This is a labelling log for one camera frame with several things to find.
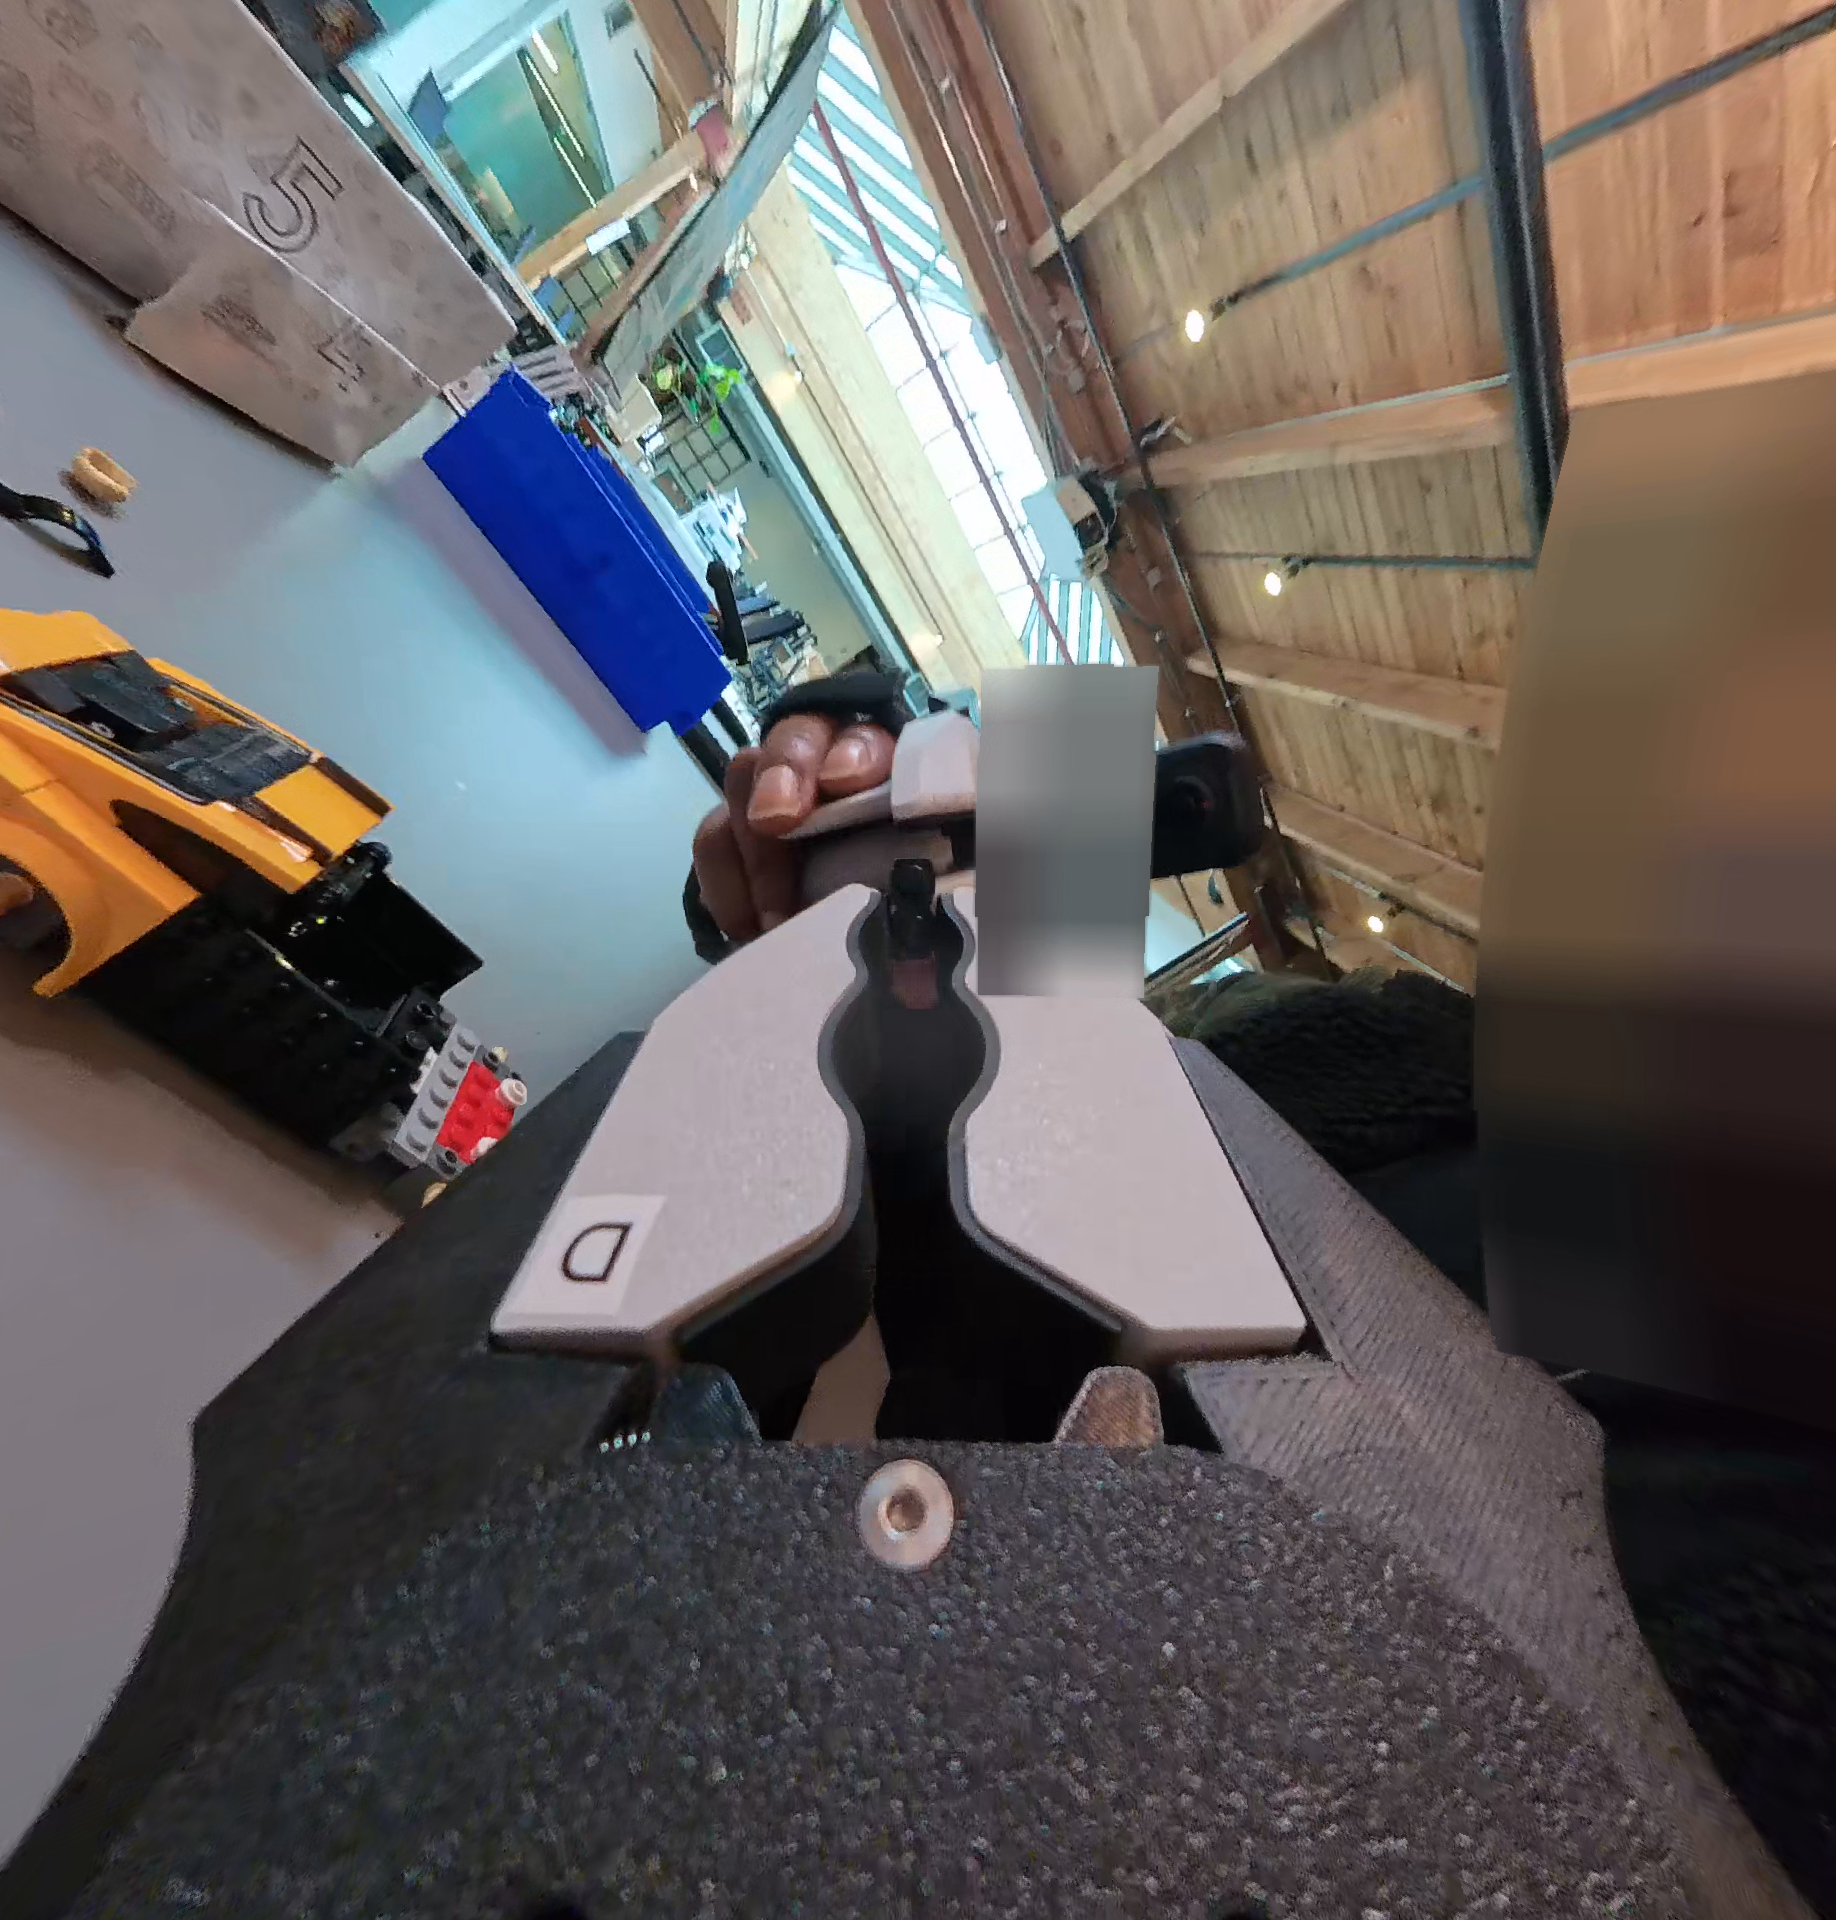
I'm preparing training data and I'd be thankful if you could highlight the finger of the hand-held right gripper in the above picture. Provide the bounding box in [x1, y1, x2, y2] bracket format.
[800, 823, 954, 911]
[888, 714, 983, 826]

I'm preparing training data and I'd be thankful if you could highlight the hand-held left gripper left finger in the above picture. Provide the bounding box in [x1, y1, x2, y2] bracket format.
[493, 883, 882, 1361]

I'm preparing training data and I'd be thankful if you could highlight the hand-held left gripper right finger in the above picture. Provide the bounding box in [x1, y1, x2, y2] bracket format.
[933, 883, 1308, 1368]

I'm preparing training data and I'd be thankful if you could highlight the yellow black lego car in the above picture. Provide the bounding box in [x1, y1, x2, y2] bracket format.
[0, 608, 530, 1209]

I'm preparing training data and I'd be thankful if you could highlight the black lego arch piece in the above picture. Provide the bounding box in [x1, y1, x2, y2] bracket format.
[0, 456, 118, 581]

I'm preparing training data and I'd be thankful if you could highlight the blue storage bin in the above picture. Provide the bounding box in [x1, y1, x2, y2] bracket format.
[426, 366, 734, 737]

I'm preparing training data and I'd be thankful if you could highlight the green potted plant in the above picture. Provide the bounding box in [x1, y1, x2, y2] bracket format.
[654, 335, 747, 428]

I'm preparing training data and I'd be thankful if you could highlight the grey tilted sign board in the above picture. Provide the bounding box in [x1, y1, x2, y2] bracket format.
[581, 3, 850, 396]

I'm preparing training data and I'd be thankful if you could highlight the light stand pole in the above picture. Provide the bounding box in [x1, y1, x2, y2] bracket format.
[1455, 0, 1576, 547]

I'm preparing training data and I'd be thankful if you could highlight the small white paper bag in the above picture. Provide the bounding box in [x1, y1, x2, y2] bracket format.
[121, 247, 450, 469]

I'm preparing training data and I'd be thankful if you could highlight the large white paper bag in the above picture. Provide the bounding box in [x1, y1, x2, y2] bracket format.
[0, 0, 521, 396]

